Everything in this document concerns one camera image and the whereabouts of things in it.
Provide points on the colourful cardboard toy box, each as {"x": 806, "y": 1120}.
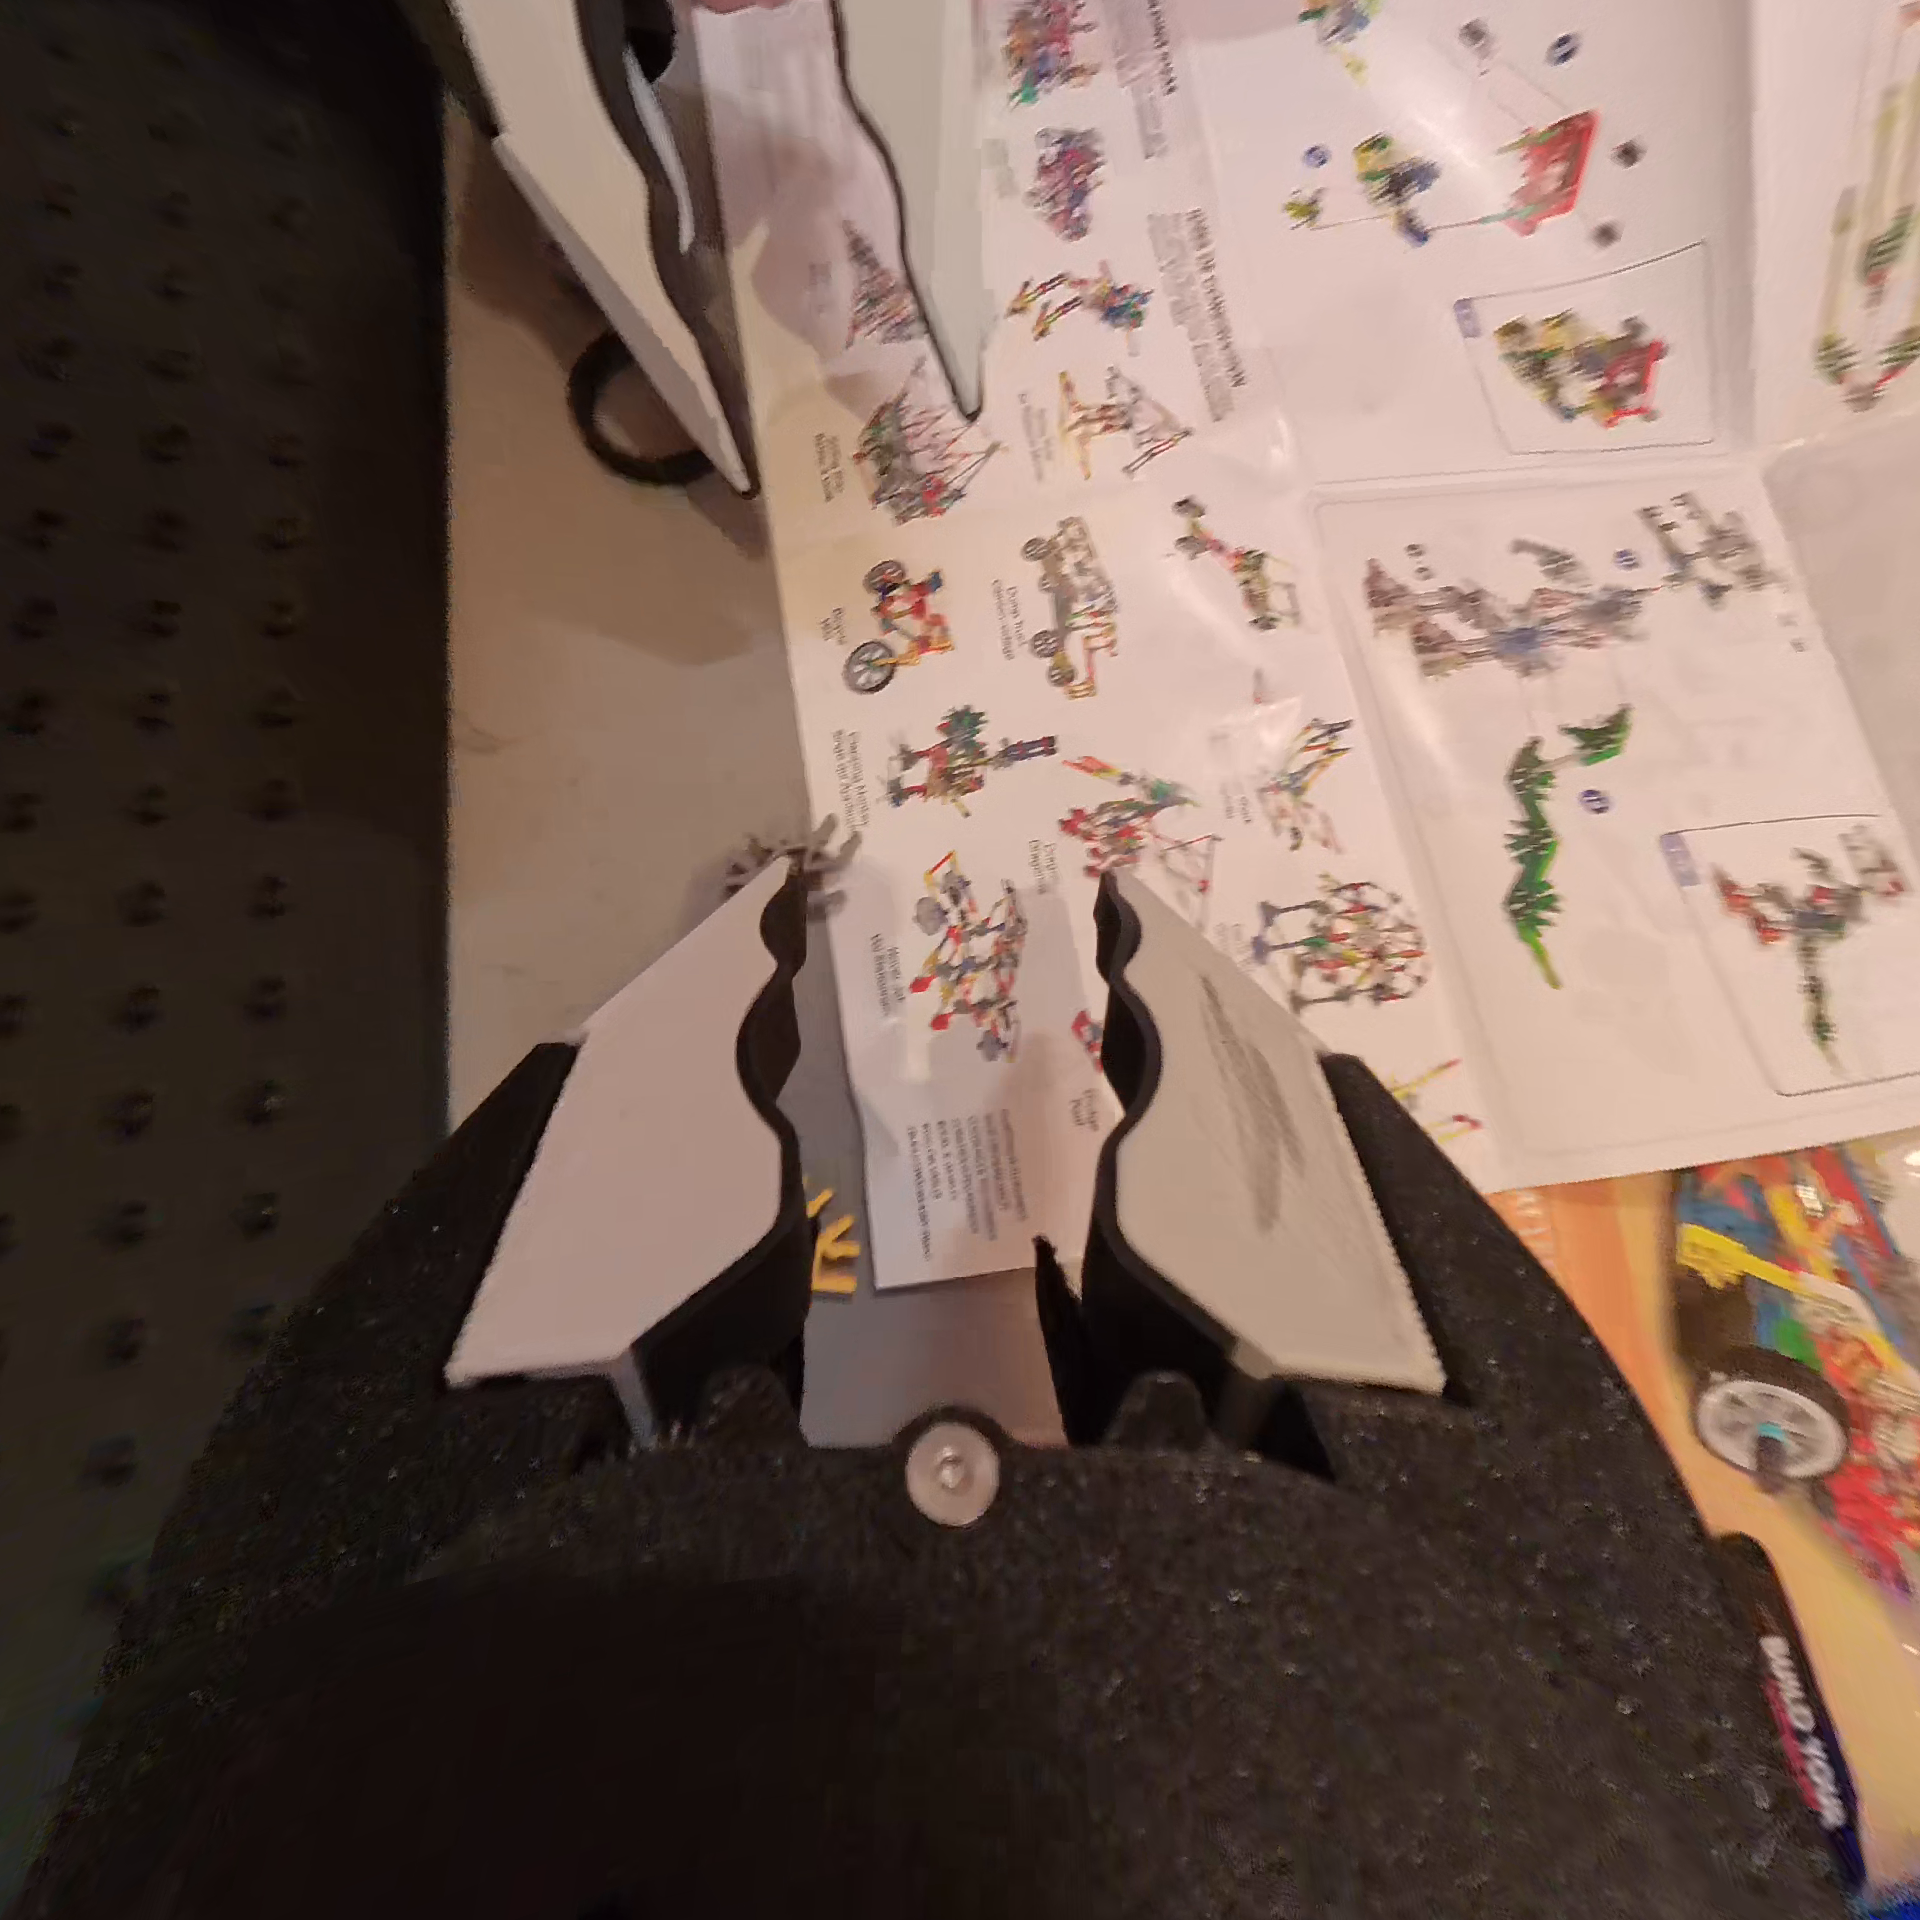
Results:
{"x": 1724, "y": 1350}

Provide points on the white printed instruction sheet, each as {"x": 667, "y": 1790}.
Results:
{"x": 1424, "y": 960}

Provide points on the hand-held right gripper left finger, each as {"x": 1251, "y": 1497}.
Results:
{"x": 628, "y": 1184}

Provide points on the grey snowflake connector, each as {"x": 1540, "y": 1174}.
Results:
{"x": 809, "y": 863}

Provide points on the black rubber toy tire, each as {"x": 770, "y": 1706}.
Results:
{"x": 586, "y": 406}

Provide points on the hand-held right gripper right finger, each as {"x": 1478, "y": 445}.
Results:
{"x": 1276, "y": 1200}

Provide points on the yellow snowflake connector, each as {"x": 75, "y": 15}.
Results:
{"x": 833, "y": 1245}

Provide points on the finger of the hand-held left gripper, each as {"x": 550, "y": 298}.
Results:
{"x": 615, "y": 284}
{"x": 937, "y": 182}

